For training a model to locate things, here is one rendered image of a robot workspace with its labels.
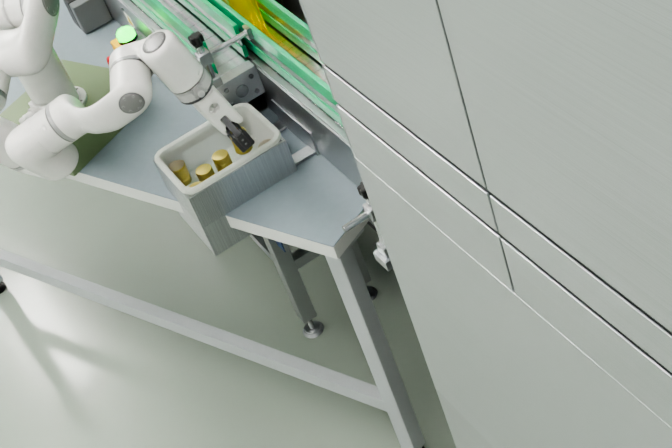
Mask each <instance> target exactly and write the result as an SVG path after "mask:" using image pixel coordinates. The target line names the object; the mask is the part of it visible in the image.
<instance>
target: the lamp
mask: <svg viewBox="0 0 672 448"><path fill-rule="evenodd" d="M116 37H117V39H118V42H119V44H120V45H125V44H128V43H132V42H134V41H135V40H136V39H137V34H136V32H135V30H134V29H133V28H132V27H131V26H123V27H121V28H120V29H118V31H117V33H116Z"/></svg>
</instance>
